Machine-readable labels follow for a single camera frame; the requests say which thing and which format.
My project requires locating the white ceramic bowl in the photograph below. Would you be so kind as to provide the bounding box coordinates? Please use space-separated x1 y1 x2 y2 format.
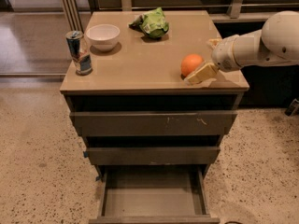
86 24 121 51

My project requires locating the crumpled green chip bag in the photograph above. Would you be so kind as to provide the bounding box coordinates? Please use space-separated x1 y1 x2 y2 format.
129 7 169 39

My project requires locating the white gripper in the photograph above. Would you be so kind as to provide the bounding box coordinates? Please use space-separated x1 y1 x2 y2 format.
184 35 241 85

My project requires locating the dark object on floor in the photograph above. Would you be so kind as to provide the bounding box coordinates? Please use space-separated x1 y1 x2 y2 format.
285 98 299 116

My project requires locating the blue silver drink can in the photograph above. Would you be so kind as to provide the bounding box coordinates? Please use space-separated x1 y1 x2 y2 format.
65 31 93 76

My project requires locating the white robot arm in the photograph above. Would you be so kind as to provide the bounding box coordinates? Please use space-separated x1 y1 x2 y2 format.
184 11 299 85

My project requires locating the orange fruit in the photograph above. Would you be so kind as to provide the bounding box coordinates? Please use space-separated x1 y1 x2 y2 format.
180 54 204 77

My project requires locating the open bottom grey drawer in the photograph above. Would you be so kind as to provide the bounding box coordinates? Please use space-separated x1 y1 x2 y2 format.
88 165 220 224

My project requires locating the middle grey drawer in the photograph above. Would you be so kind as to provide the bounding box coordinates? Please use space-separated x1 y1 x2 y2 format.
84 147 220 165

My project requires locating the top grey drawer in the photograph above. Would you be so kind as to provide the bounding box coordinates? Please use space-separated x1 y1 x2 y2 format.
70 110 236 136

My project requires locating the grey drawer cabinet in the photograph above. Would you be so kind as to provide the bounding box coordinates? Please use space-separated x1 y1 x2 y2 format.
59 10 250 224

